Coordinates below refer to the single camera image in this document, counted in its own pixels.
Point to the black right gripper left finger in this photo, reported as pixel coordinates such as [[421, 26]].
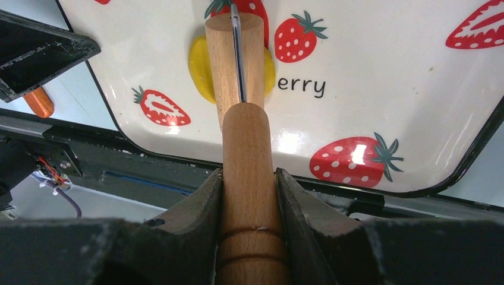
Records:
[[176, 247]]

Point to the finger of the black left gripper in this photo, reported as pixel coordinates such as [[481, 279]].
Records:
[[34, 53]]

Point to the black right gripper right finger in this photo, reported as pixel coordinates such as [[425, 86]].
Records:
[[327, 247]]

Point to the wooden dough roller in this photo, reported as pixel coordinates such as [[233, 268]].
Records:
[[251, 246]]

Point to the white strawberry rectangular tray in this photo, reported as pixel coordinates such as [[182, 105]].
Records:
[[388, 95]]

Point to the yellow dough piece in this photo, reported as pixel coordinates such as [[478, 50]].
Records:
[[201, 75]]

